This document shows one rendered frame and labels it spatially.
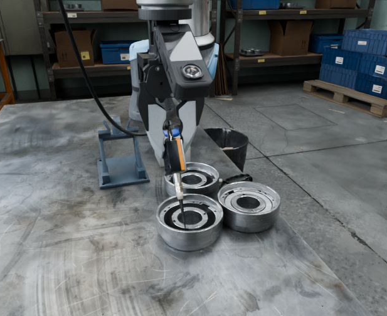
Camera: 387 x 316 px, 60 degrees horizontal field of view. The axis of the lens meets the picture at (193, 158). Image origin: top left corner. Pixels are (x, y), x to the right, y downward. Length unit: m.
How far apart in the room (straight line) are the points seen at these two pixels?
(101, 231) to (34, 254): 0.10
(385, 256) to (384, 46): 2.74
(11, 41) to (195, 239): 3.98
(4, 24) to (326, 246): 3.76
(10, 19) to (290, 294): 4.10
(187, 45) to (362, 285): 1.48
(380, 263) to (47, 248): 1.60
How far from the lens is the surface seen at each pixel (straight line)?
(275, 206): 0.56
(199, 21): 0.98
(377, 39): 4.29
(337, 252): 1.88
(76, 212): 0.64
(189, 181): 0.67
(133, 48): 1.03
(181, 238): 0.50
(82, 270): 0.52
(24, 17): 4.30
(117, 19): 3.92
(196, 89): 0.40
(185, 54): 0.43
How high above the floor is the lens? 1.14
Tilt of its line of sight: 26 degrees down
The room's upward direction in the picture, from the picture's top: straight up
